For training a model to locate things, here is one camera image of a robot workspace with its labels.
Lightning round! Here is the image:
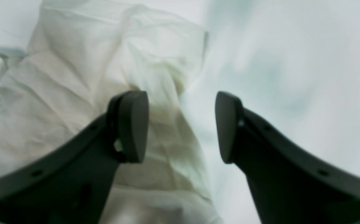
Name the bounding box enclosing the white printed t-shirt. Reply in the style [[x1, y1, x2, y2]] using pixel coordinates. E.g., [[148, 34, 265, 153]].
[[0, 0, 222, 224]]

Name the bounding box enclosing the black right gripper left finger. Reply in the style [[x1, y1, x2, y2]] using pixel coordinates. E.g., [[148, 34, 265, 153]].
[[0, 91, 149, 224]]

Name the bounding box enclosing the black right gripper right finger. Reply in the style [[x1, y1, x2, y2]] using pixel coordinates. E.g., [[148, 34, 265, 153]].
[[215, 91, 360, 224]]

